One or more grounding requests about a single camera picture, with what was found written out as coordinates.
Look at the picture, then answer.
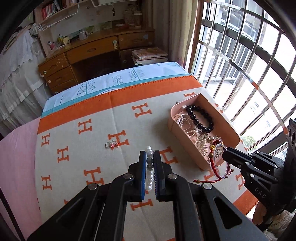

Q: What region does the white pearl bracelet gold charm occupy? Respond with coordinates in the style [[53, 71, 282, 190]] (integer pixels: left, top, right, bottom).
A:
[[145, 146, 154, 191]]

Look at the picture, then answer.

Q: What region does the red cord bracelet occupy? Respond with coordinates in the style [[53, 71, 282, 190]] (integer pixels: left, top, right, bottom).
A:
[[193, 138, 234, 184]]

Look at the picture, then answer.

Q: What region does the silver leaf pearl hairpiece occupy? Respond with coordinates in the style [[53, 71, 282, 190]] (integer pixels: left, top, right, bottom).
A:
[[195, 133, 215, 156]]

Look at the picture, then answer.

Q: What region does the black bead bracelet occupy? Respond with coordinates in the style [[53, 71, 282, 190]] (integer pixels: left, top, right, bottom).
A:
[[185, 104, 215, 134]]

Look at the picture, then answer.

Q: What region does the silver ring red charm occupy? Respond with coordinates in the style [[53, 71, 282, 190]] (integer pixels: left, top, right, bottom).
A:
[[105, 140, 119, 149]]

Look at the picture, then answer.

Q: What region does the long small pearl necklace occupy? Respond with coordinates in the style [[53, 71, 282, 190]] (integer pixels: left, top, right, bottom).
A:
[[174, 113, 201, 140]]

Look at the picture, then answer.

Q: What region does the person right hand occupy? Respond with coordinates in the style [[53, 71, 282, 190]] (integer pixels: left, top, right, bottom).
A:
[[252, 202, 267, 225]]

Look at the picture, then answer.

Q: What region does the pink rectangular storage box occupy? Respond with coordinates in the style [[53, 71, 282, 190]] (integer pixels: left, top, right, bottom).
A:
[[168, 94, 240, 170]]

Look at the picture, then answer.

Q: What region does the orange grey H blanket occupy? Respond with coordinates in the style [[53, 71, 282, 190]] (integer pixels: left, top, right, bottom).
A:
[[34, 75, 258, 241]]

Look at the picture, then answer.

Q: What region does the blue white tree sheet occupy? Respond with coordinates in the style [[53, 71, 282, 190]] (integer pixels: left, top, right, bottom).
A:
[[41, 62, 190, 118]]

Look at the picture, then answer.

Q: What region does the metal window grille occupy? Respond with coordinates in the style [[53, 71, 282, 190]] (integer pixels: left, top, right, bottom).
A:
[[186, 1, 295, 159]]

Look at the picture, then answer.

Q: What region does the stack of books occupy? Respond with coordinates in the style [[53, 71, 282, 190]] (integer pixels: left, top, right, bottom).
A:
[[132, 47, 168, 65]]

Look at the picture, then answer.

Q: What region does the pink bed sheet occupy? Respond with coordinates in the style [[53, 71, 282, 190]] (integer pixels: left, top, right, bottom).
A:
[[1, 118, 42, 238]]

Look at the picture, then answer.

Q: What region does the wooden desk with drawers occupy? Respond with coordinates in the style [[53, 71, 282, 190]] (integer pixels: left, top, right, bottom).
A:
[[38, 28, 154, 95]]

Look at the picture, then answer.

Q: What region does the white lace covered furniture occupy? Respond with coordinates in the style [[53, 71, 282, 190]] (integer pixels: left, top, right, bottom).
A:
[[1, 30, 51, 136]]

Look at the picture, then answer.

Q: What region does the white mug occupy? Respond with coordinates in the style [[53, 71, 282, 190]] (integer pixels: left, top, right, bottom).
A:
[[78, 30, 89, 41]]

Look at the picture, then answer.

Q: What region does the beige curtain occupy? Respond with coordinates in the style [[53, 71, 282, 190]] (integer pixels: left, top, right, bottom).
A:
[[155, 1, 199, 67]]

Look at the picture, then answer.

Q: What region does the wooden bookshelf with books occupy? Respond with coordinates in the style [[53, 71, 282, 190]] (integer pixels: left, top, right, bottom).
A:
[[34, 1, 144, 57]]

